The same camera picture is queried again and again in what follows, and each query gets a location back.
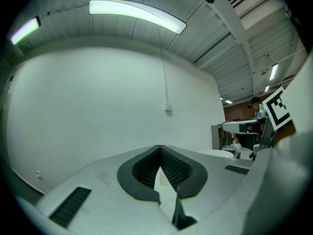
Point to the long curved ceiling light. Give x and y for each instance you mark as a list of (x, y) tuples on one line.
[(137, 12)]

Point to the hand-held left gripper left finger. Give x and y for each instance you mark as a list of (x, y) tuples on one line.
[(102, 180)]

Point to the white wall conduit with box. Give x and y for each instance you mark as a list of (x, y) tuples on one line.
[(166, 82)]

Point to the white wall outlet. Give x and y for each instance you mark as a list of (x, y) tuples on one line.
[(38, 174)]

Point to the short ceiling light panel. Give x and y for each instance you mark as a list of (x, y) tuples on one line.
[(24, 30)]

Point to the small white container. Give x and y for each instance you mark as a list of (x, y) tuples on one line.
[(164, 180)]

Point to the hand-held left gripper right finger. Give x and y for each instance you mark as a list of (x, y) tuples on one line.
[(215, 177)]

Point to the white machine with black panel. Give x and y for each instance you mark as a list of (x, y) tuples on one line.
[(238, 127)]

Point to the grey shelf unit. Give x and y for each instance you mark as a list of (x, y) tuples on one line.
[(218, 136)]

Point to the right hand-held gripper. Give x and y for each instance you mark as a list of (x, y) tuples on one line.
[(281, 180)]

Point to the narrow ceiling light strip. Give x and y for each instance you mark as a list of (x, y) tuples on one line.
[(273, 72)]

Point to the round white table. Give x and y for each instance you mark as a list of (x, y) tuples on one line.
[(216, 153)]

